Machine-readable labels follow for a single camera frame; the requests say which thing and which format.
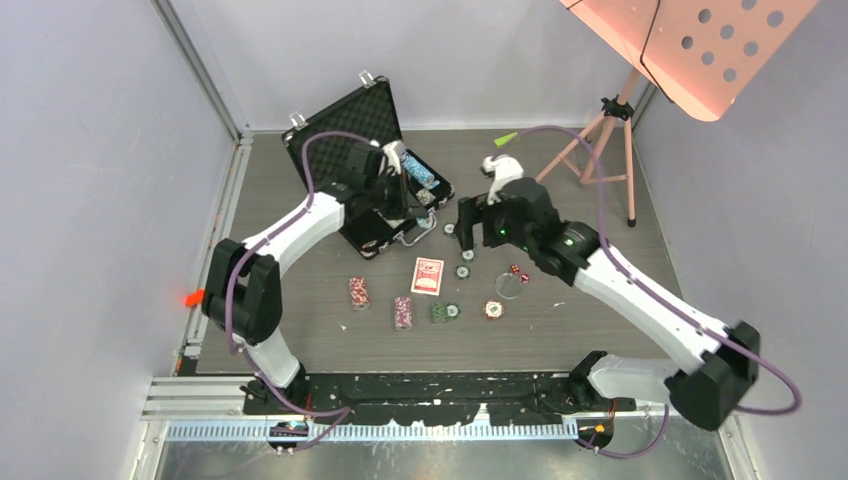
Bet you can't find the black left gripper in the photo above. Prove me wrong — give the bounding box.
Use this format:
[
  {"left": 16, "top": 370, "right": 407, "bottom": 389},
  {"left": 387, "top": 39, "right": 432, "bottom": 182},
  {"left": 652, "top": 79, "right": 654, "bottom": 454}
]
[{"left": 365, "top": 169, "right": 428, "bottom": 222}]

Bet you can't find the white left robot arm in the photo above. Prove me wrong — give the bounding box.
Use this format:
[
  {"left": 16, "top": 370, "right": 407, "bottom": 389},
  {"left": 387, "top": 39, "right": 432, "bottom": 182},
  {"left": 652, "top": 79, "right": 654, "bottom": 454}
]
[{"left": 200, "top": 136, "right": 412, "bottom": 414}]

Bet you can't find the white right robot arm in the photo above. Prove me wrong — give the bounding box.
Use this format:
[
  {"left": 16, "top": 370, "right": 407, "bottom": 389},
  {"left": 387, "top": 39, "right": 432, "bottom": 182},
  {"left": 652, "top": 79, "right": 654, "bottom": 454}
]
[{"left": 455, "top": 177, "right": 761, "bottom": 431}]

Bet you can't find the black poker set case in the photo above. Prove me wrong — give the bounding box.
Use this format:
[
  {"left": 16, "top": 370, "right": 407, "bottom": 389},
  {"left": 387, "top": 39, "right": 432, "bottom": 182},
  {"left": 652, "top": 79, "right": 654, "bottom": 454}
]
[{"left": 281, "top": 71, "right": 455, "bottom": 259}]

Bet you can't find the grey chip row in case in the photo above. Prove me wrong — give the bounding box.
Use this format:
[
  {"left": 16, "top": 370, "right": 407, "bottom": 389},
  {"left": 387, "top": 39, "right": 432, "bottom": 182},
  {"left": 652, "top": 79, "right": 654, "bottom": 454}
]
[{"left": 416, "top": 188, "right": 436, "bottom": 207}]

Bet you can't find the blue chip row in case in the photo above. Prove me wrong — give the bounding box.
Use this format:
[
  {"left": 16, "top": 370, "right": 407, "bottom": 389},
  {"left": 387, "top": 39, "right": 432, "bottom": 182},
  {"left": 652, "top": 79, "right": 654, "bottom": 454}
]
[{"left": 401, "top": 153, "right": 440, "bottom": 190}]

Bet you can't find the green 20 chip lone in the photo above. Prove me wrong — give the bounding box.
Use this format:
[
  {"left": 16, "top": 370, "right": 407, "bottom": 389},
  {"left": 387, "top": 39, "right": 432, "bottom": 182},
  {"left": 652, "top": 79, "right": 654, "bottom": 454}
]
[{"left": 455, "top": 265, "right": 471, "bottom": 280}]

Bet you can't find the green block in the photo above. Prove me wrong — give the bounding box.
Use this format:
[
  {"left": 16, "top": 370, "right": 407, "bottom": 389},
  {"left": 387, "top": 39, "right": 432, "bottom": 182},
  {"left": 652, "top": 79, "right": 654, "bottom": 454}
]
[{"left": 493, "top": 132, "right": 518, "bottom": 148}]

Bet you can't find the red playing card box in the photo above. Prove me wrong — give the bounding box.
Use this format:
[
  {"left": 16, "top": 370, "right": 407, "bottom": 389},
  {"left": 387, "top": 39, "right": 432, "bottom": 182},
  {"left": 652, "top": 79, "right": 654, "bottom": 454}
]
[{"left": 410, "top": 257, "right": 445, "bottom": 296}]

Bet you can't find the clear dealer button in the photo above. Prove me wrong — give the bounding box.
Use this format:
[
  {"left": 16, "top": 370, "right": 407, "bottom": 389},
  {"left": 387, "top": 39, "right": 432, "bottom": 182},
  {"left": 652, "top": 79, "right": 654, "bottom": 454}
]
[{"left": 494, "top": 272, "right": 524, "bottom": 300}]

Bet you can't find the red 100 chip stack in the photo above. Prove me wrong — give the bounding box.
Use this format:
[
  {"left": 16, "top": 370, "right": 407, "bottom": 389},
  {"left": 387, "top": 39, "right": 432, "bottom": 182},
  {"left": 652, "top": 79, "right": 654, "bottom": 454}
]
[{"left": 483, "top": 300, "right": 505, "bottom": 320}]

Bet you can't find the green 20 chip beside stack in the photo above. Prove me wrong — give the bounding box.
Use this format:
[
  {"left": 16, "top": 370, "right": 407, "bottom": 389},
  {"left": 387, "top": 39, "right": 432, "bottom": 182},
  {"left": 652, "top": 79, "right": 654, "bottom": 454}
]
[{"left": 445, "top": 303, "right": 461, "bottom": 319}]

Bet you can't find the green chip stack lying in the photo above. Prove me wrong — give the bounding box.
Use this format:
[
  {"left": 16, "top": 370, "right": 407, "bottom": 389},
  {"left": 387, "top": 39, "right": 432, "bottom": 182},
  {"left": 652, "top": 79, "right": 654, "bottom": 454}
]
[{"left": 430, "top": 302, "right": 450, "bottom": 323}]

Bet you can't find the red white chip roll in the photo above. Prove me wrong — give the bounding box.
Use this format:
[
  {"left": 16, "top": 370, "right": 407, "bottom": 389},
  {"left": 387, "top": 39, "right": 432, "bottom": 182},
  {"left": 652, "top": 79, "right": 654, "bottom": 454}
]
[{"left": 349, "top": 276, "right": 370, "bottom": 311}]

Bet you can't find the purple white chip roll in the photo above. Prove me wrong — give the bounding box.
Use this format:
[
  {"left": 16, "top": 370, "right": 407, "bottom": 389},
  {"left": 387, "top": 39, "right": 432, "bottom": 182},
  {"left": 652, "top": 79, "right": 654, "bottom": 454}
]
[{"left": 393, "top": 296, "right": 413, "bottom": 331}]

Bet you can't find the pink tripod stand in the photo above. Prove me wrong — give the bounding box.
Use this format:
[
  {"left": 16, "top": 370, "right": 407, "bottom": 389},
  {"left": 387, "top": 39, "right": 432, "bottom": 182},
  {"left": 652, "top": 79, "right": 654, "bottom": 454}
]
[{"left": 535, "top": 67, "right": 641, "bottom": 228}]

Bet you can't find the pink perforated panel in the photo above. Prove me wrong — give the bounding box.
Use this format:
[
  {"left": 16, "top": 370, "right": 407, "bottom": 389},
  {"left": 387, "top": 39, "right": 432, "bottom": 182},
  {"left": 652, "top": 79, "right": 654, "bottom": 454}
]
[{"left": 564, "top": 0, "right": 818, "bottom": 122}]

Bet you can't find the orange clip on rail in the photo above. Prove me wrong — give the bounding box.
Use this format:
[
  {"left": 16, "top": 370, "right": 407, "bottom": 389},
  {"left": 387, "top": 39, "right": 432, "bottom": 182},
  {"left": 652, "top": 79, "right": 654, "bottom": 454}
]
[{"left": 184, "top": 288, "right": 205, "bottom": 308}]

